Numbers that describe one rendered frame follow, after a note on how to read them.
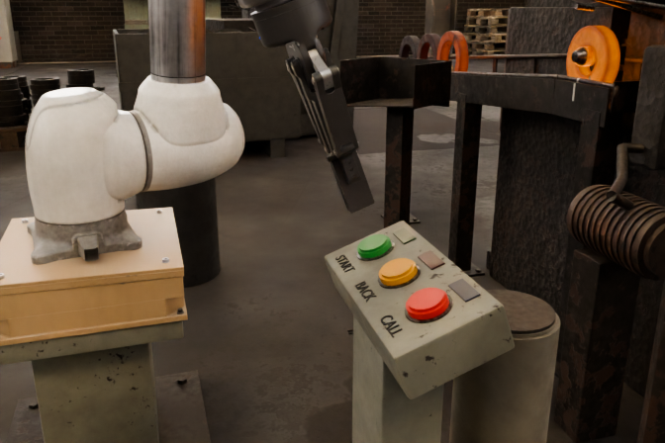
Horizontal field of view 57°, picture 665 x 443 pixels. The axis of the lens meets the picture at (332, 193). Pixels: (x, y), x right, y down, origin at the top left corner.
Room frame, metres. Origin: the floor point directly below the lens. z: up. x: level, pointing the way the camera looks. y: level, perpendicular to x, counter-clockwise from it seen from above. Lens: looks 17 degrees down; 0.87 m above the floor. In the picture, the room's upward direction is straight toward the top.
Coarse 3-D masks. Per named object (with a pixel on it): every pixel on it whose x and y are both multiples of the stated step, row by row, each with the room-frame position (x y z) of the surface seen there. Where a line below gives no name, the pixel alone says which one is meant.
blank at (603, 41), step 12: (576, 36) 1.49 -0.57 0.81; (588, 36) 1.44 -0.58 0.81; (600, 36) 1.40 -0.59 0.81; (612, 36) 1.40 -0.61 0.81; (576, 48) 1.48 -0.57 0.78; (600, 48) 1.40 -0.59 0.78; (612, 48) 1.38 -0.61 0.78; (600, 60) 1.39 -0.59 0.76; (612, 60) 1.37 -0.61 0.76; (576, 72) 1.47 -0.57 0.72; (588, 72) 1.46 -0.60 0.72; (600, 72) 1.39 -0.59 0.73; (612, 72) 1.37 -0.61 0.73
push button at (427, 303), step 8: (432, 288) 0.53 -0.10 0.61; (416, 296) 0.53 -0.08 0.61; (424, 296) 0.53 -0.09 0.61; (432, 296) 0.52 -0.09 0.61; (440, 296) 0.52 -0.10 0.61; (408, 304) 0.52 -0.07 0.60; (416, 304) 0.52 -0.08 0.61; (424, 304) 0.51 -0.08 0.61; (432, 304) 0.51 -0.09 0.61; (440, 304) 0.51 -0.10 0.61; (448, 304) 0.51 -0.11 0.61; (408, 312) 0.52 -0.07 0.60; (416, 312) 0.51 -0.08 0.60; (424, 312) 0.50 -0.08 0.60; (432, 312) 0.50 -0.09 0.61; (440, 312) 0.50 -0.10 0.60
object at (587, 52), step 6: (582, 48) 1.43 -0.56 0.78; (588, 48) 1.43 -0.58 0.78; (624, 48) 1.45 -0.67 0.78; (576, 54) 1.43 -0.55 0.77; (582, 54) 1.42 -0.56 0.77; (588, 54) 1.42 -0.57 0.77; (594, 54) 1.42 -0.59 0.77; (624, 54) 1.44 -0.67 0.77; (576, 60) 1.43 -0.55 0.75; (582, 60) 1.42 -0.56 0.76; (588, 60) 1.42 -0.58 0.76; (594, 60) 1.42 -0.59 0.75
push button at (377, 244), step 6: (378, 234) 0.68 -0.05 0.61; (366, 240) 0.67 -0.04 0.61; (372, 240) 0.67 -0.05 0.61; (378, 240) 0.66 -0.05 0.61; (384, 240) 0.66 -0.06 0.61; (390, 240) 0.66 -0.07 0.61; (360, 246) 0.66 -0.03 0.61; (366, 246) 0.66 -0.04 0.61; (372, 246) 0.65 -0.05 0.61; (378, 246) 0.65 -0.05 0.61; (384, 246) 0.65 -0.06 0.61; (390, 246) 0.66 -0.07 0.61; (360, 252) 0.66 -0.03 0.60; (366, 252) 0.65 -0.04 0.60; (372, 252) 0.65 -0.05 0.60; (378, 252) 0.65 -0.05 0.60; (384, 252) 0.65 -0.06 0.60
